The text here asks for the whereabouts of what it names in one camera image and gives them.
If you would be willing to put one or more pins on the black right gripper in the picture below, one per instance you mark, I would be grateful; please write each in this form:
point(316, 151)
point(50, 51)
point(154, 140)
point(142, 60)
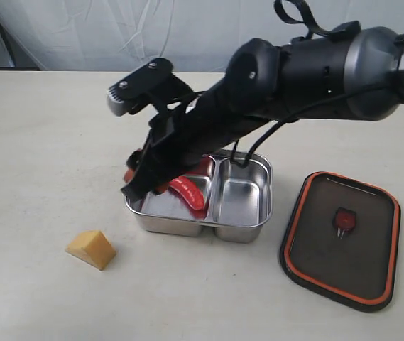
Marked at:
point(228, 110)

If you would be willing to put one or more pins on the red sausage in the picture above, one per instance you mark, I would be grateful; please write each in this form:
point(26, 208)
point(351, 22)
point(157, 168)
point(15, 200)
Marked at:
point(186, 187)

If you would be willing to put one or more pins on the yellow cheese wedge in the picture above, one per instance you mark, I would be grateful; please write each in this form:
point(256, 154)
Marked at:
point(93, 248)

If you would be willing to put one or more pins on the dark transparent lunch box lid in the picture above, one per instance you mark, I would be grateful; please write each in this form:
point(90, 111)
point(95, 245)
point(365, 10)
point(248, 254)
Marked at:
point(341, 241)

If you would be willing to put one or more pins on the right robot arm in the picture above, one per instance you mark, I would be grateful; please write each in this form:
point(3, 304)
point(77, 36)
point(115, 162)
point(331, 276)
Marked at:
point(361, 78)

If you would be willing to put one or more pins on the stainless steel lunch box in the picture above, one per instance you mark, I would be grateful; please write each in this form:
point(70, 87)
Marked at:
point(237, 201)

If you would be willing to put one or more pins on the white backdrop curtain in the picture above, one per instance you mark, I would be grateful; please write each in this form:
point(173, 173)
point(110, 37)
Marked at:
point(197, 36)

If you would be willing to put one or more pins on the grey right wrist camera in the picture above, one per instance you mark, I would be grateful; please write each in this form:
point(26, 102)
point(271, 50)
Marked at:
point(152, 84)

